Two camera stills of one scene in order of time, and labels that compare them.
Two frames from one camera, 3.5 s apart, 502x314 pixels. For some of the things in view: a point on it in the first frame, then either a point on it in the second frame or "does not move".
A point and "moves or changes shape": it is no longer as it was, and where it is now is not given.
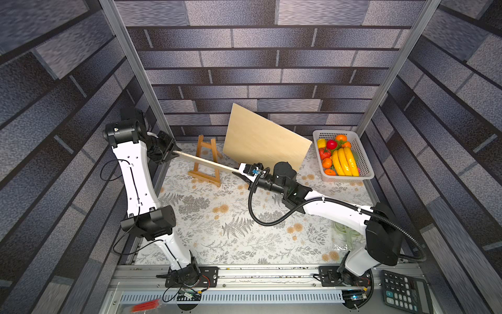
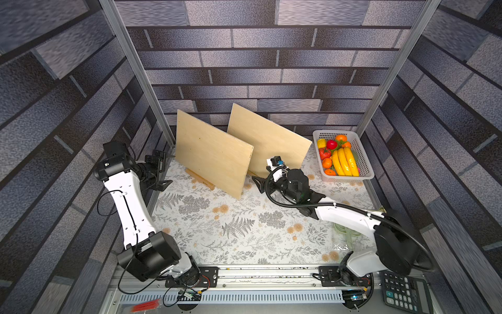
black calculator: (407, 294) does not move
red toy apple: (331, 144) does not move
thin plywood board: (208, 163) moves or changes shape
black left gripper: (169, 144) → (161, 161)
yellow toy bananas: (344, 162) does not move
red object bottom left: (145, 306) does not move
